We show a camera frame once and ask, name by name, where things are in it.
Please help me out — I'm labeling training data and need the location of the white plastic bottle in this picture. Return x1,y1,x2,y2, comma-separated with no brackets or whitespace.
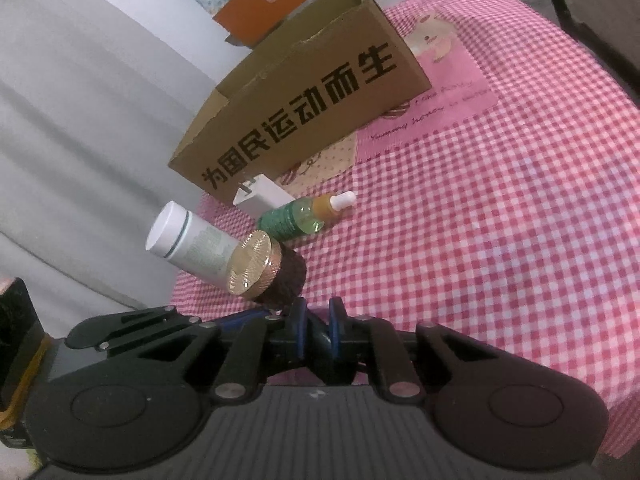
145,201,247,286

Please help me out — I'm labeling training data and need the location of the green dropper bottle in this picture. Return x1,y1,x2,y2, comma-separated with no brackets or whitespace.
257,191,358,240

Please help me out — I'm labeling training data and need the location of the brown cardboard box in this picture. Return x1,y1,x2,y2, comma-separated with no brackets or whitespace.
167,0,432,207

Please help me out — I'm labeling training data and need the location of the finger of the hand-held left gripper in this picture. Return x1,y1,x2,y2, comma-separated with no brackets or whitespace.
66,305,281,352

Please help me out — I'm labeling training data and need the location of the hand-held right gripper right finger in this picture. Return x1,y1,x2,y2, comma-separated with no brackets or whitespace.
326,297,501,405

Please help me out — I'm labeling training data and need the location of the white curtain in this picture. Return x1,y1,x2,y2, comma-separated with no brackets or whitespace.
0,0,253,313

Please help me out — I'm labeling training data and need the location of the pink checked blanket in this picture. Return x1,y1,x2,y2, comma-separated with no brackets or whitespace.
170,0,640,463

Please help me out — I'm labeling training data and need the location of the dark jar with gold lid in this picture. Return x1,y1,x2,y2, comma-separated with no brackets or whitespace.
225,230,307,307

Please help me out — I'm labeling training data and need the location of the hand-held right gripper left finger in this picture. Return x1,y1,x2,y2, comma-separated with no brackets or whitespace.
135,297,311,403

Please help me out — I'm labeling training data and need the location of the white charger plug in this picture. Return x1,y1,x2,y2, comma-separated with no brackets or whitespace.
232,174,294,211

